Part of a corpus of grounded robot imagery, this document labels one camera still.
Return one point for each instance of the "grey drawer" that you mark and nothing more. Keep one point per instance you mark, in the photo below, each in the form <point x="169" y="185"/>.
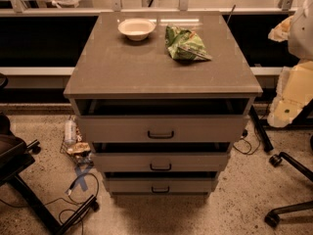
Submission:
<point x="160" y="185"/>
<point x="159" y="162"/>
<point x="161" y="129"/>

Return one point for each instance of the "wire basket with snacks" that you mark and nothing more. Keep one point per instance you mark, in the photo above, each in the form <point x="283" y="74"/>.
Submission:
<point x="80" y="151"/>

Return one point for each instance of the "grey drawer cabinet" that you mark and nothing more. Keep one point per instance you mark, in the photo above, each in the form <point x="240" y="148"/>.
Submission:
<point x="117" y="77"/>

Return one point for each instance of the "green chip bag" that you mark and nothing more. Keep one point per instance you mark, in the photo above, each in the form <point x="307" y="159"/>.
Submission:
<point x="183" y="44"/>

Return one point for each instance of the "white bowl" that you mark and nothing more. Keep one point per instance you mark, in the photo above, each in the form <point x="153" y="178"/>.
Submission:
<point x="136" y="29"/>

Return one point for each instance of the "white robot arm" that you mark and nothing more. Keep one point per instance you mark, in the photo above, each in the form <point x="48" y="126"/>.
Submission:
<point x="297" y="30"/>

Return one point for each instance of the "grey middle drawer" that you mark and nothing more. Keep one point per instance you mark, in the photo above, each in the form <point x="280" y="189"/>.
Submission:
<point x="159" y="162"/>

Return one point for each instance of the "grey bottom drawer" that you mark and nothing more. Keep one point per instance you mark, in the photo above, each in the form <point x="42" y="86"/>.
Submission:
<point x="160" y="185"/>

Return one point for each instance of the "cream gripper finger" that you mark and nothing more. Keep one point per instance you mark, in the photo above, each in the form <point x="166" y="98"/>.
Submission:
<point x="281" y="31"/>

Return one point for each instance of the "blue tape cross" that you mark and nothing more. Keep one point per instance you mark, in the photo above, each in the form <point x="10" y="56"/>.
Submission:
<point x="81" y="172"/>

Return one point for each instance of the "grey top drawer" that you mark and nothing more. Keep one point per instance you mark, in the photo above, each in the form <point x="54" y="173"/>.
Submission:
<point x="161" y="129"/>

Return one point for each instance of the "black chair left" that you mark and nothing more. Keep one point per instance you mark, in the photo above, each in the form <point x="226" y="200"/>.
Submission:
<point x="15" y="156"/>

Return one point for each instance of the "black stand leg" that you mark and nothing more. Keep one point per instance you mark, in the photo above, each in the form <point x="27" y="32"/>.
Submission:
<point x="267" y="145"/>

